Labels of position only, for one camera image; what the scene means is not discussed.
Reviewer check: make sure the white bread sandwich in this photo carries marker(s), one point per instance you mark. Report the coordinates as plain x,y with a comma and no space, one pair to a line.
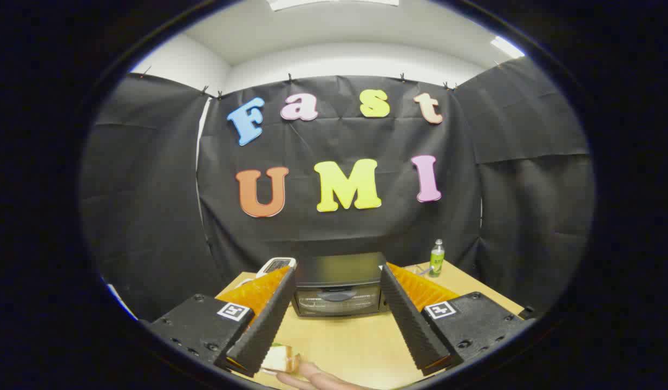
284,358

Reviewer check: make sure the green drink bottle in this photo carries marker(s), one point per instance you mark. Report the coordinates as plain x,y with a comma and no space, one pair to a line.
437,260

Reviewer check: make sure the ceiling light panel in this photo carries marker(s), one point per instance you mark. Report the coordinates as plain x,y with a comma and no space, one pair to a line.
507,47
334,3

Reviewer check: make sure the black backdrop cloth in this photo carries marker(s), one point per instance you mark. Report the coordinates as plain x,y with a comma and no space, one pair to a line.
339,238

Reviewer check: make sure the white pop-up toaster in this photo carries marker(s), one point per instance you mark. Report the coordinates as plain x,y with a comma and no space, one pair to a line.
274,264

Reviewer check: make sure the black toaster oven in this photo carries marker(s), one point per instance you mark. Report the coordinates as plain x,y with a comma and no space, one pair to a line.
339,268

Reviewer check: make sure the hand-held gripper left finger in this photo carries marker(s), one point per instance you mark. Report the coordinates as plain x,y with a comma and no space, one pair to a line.
269,319

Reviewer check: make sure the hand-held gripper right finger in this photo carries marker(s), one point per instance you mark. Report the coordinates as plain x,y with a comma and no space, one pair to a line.
412,319

